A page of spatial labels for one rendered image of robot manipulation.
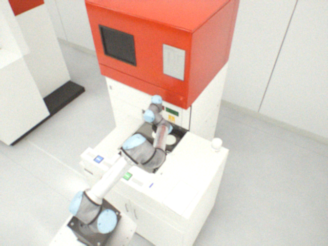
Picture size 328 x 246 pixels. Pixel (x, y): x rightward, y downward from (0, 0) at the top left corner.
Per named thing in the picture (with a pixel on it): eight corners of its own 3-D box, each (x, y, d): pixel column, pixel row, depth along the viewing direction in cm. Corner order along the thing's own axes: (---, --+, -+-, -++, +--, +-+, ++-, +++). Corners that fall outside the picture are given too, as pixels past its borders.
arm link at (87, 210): (87, 230, 132) (159, 151, 137) (63, 213, 127) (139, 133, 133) (86, 218, 143) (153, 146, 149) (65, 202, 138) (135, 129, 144)
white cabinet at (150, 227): (136, 165, 296) (128, 115, 237) (213, 208, 259) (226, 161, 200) (98, 211, 259) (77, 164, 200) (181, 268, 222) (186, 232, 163)
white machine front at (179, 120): (113, 105, 245) (106, 70, 216) (188, 140, 214) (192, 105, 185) (111, 107, 244) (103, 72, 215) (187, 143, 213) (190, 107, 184)
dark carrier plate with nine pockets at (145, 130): (145, 121, 220) (145, 121, 219) (180, 138, 207) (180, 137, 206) (119, 149, 200) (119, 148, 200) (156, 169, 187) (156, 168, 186)
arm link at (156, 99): (148, 100, 174) (153, 92, 179) (149, 112, 182) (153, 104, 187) (159, 103, 172) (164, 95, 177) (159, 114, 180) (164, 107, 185)
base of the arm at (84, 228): (93, 240, 150) (101, 240, 143) (72, 227, 145) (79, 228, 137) (106, 215, 159) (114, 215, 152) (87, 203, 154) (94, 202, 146)
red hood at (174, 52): (152, 36, 255) (148, -31, 212) (228, 60, 224) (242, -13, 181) (100, 74, 211) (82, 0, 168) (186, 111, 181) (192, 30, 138)
